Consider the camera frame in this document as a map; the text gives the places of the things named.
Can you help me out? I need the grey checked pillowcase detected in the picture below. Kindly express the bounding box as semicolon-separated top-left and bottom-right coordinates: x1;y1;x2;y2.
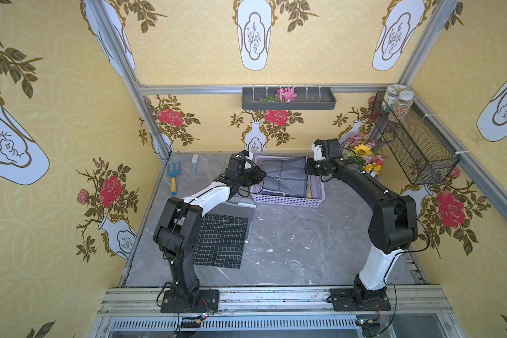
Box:
261;156;308;198

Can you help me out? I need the purple plastic basket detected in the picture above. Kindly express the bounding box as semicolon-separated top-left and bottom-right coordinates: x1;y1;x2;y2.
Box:
250;156;325;208

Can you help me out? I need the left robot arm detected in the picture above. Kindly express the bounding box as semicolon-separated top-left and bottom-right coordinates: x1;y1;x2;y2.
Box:
153;150;266;314

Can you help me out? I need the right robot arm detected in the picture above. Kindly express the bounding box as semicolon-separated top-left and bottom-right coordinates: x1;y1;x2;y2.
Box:
305;139;418;311

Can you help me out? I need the black grid folded pillowcase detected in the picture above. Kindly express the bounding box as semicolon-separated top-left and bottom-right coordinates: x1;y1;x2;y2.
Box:
193;214;249;269

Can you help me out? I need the flower pot white fence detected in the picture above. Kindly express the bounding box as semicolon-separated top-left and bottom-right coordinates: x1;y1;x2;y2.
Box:
343;132;384;177

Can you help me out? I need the light blue small brush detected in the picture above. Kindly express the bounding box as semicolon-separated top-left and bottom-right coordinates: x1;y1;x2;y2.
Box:
190;154;199;177

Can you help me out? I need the blue garden fork toy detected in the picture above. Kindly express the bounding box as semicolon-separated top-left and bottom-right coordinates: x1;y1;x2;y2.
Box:
167;161;181;196

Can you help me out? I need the pink artificial flower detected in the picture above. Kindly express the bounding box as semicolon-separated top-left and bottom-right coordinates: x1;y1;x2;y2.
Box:
275;87;297;102

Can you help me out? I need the jar with white lid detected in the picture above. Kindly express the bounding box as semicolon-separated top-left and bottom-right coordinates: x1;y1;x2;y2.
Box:
389;90;414;123

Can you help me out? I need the jar with patterned lid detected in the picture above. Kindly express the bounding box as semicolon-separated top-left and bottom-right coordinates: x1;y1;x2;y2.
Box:
381;84;408;112

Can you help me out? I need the left circuit board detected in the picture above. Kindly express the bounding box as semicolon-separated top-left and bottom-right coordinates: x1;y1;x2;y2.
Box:
177;311;215;330

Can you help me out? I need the circuit board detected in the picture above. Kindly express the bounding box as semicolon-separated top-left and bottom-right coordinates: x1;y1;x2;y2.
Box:
355;319;380;330
177;311;215;330

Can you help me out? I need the right circuit board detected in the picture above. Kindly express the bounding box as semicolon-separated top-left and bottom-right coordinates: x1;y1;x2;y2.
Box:
355;319;380;330

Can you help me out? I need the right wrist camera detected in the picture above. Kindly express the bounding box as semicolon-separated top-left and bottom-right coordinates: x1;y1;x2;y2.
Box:
312;144;325;161

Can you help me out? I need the dark grey wall shelf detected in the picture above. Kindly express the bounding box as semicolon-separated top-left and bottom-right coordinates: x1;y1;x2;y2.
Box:
242;86;337;111

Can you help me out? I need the black wire mesh shelf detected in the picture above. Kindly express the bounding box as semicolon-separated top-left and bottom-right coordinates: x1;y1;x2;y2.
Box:
369;92;461;185

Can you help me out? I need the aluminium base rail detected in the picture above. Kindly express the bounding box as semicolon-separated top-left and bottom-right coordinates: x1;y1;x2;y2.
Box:
89;284;465;337

